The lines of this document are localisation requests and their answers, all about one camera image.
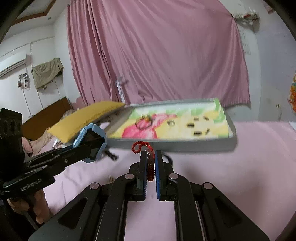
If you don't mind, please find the pink crumpled blanket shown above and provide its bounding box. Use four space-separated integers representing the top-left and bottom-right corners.
22 132 72 160

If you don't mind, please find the pink bed sheet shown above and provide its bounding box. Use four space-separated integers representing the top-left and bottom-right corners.
43 120 296 241

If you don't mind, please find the floral pillow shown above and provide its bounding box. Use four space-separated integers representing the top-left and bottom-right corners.
60 109 78 122

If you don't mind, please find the white air conditioner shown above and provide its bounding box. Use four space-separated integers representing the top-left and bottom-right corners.
0 54 31 80

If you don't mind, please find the white wall plug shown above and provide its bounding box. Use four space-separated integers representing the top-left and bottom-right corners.
17 73 31 90

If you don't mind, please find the pink curtain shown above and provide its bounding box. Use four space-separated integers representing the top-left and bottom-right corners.
67 0 251 110

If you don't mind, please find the person's left hand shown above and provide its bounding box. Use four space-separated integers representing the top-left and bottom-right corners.
8 189 51 223

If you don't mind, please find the wooden headboard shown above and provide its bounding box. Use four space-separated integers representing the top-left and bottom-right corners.
22 97 73 141

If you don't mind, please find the colourful wall poster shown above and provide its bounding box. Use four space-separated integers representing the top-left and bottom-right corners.
288 73 296 112

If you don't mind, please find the blue hair claw clip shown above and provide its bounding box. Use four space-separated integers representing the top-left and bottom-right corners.
73 123 108 163

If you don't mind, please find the red bead bracelet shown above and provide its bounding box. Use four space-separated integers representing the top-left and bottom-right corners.
132 141 156 182

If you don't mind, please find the black hair tie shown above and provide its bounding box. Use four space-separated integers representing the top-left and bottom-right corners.
162 153 173 166

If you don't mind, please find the colourful printed tray liner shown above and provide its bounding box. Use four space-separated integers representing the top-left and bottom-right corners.
109 100 232 139

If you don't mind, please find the black wavy hairpin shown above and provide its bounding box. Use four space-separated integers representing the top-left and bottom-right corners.
104 150 119 161

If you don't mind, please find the thin bangle with yellow bead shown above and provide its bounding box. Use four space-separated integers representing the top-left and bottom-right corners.
135 115 154 131

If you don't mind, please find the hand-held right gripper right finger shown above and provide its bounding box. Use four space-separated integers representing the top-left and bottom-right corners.
155 150 271 241

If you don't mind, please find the cartoon printed mat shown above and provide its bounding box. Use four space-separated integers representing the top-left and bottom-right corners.
105 98 237 152

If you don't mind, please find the hanging green garment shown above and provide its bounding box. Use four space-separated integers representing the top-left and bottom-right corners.
31 58 64 90

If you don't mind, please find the yellow pillow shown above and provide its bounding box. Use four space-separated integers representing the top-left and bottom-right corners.
46 101 126 143

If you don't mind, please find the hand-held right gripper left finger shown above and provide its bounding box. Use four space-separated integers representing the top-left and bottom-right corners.
28 150 149 241

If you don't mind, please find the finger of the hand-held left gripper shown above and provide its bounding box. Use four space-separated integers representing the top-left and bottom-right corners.
22 148 100 184
23 137 104 168

